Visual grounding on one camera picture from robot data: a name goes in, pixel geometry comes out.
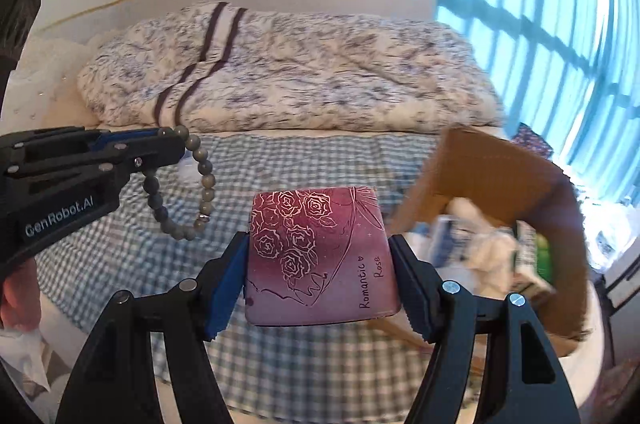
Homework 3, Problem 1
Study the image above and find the grey bead bracelet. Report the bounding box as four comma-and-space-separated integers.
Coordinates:
141, 126, 217, 241

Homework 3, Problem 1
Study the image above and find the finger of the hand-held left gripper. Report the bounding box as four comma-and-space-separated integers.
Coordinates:
0, 126, 161, 177
90, 134, 187, 185

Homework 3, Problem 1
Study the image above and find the pink rose tin box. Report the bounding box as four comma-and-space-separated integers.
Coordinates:
244, 185, 402, 329

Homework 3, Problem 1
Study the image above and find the white lace pillow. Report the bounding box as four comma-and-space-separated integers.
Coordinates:
10, 36, 101, 129

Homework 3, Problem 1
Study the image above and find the patterned striped duvet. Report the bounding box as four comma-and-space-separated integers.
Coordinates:
77, 2, 506, 132

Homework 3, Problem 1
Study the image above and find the person's left hand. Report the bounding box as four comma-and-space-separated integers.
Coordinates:
0, 261, 38, 335

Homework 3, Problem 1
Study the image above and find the cardboard box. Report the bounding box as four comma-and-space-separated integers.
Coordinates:
367, 124, 593, 350

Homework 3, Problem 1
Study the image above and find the blue white checkered cloth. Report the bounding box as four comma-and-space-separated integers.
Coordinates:
37, 131, 501, 410

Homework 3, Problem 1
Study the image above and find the white tissue wad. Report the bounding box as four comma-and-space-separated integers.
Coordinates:
445, 198, 521, 285

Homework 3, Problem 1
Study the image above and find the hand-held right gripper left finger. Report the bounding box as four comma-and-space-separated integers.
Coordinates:
55, 231, 251, 424

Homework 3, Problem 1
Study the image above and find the dark floral cloth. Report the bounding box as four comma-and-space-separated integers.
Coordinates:
515, 123, 553, 159

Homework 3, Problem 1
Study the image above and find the sheer window curtain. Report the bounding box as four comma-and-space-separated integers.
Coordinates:
432, 0, 640, 215

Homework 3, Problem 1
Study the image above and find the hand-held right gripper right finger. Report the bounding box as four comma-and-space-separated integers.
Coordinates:
387, 235, 583, 424

